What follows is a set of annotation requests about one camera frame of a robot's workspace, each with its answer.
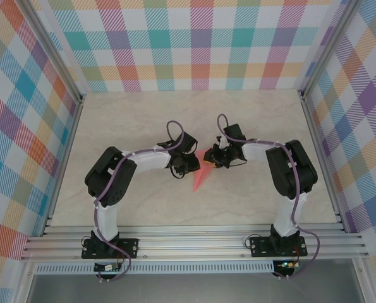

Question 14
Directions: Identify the slotted grey cable duct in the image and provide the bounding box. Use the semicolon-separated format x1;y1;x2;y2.
35;260;276;275

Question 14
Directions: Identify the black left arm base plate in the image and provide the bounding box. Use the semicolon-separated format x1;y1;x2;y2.
81;238;140;260

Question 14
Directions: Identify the pink cloth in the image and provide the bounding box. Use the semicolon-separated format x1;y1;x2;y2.
192;150;216;193

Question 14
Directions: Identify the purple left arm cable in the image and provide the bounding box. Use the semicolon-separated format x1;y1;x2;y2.
92;119;186;283

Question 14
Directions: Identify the aluminium mounting rail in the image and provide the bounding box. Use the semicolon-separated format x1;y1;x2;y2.
20;223;370;261

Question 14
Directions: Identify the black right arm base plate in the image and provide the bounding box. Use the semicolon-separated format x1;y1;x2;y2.
249;235;308;258

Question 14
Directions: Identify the aluminium frame leg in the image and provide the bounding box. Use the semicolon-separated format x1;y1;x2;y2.
351;257;376;303
13;260;39;303

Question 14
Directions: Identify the aluminium side rail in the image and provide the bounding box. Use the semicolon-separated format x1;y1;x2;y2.
300;91;349;234
40;94;87;237

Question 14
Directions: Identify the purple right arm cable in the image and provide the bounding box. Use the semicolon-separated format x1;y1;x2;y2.
217;112;322;281

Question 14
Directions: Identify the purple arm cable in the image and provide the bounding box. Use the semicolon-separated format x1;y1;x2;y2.
92;119;186;283
217;112;322;281

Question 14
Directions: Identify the aluminium corner post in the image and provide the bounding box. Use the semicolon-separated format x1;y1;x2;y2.
16;0;87;104
297;0;362;98

